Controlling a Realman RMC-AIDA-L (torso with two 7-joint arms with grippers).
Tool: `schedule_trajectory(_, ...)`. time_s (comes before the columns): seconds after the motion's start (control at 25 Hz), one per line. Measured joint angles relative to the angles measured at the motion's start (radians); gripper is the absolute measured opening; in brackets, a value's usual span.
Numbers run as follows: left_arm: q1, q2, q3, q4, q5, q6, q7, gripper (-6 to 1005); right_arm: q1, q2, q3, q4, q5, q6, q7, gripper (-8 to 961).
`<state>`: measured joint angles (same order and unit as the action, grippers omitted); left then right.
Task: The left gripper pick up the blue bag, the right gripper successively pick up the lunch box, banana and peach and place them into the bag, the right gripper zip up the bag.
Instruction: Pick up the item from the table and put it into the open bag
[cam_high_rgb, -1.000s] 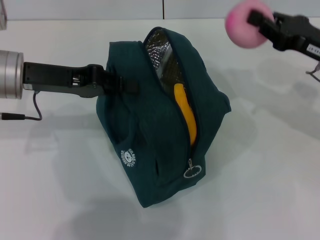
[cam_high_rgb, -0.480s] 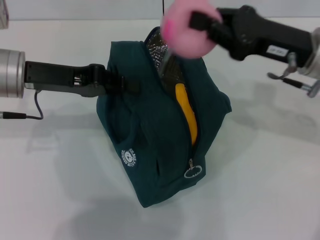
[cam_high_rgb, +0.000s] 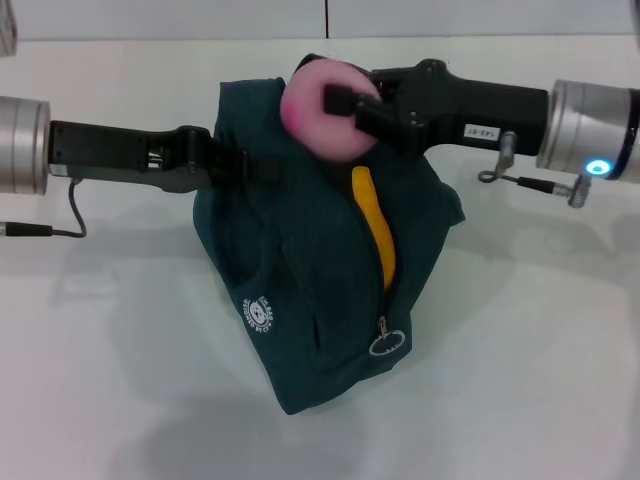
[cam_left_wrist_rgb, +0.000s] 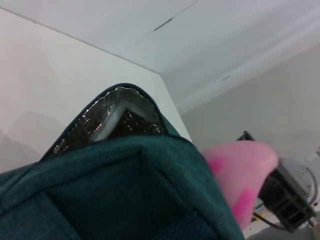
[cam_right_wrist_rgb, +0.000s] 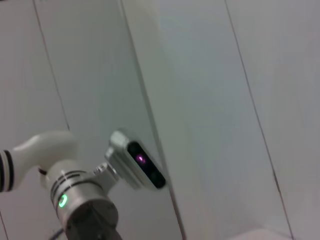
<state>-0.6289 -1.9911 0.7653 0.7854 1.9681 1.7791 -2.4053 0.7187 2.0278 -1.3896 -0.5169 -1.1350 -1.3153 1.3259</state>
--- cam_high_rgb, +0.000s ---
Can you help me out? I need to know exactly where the yellow banana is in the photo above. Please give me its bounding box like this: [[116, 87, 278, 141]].
[[350, 165, 398, 293]]

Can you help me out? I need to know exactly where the dark teal lunch bag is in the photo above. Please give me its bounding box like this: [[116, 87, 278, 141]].
[[192, 53, 467, 417]]

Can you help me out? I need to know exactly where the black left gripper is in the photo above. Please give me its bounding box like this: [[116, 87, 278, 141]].
[[46, 119, 282, 195]]

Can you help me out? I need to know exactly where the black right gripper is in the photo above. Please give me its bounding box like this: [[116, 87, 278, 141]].
[[323, 57, 551, 160]]

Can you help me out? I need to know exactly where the pink peach toy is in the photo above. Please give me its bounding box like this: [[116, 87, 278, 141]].
[[281, 58, 382, 162]]

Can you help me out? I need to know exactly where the left arm dark cable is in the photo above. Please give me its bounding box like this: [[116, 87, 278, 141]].
[[0, 178, 88, 240]]

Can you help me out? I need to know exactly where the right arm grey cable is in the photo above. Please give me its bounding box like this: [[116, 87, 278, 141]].
[[477, 129, 595, 210]]

